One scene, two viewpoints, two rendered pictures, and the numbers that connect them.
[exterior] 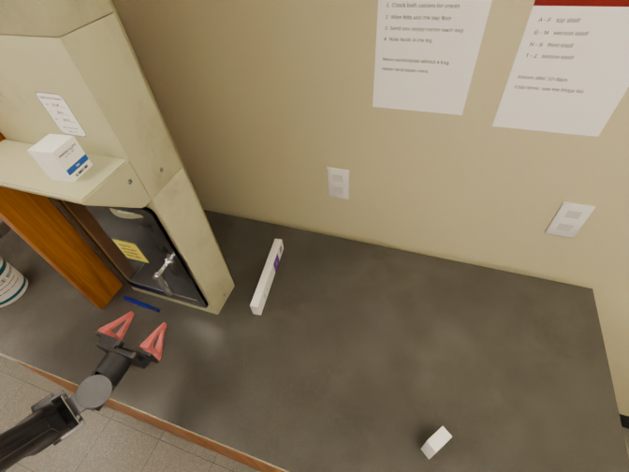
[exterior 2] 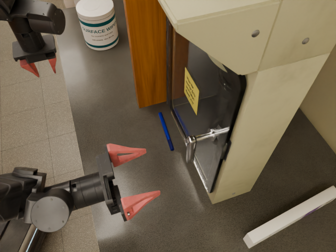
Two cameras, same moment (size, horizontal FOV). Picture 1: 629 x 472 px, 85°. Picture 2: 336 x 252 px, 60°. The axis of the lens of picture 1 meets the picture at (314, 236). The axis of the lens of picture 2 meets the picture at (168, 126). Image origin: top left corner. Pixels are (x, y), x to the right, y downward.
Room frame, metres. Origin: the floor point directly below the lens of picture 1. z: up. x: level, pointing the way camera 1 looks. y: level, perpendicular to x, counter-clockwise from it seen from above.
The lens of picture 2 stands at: (0.28, 0.20, 1.67)
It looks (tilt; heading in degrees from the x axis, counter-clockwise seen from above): 55 degrees down; 47
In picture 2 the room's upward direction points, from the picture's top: straight up
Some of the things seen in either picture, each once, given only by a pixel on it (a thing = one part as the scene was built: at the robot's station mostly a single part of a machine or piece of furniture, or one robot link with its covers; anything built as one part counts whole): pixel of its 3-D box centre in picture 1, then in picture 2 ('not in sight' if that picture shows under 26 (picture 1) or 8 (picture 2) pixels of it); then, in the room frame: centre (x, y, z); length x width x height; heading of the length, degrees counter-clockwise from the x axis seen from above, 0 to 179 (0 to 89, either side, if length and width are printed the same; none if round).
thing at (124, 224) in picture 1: (136, 254); (192, 97); (0.60, 0.47, 1.19); 0.30 x 0.01 x 0.40; 66
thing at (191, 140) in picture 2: (167, 278); (198, 147); (0.53, 0.38, 1.17); 0.05 x 0.03 x 0.10; 156
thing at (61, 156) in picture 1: (62, 157); not in sight; (0.53, 0.41, 1.54); 0.05 x 0.05 x 0.06; 71
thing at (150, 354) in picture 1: (148, 339); (134, 193); (0.38, 0.40, 1.15); 0.09 x 0.07 x 0.07; 155
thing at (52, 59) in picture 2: not in sight; (44, 60); (0.44, 0.86, 1.14); 0.07 x 0.07 x 0.09; 66
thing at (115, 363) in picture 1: (114, 364); (93, 188); (0.33, 0.46, 1.15); 0.10 x 0.07 x 0.07; 65
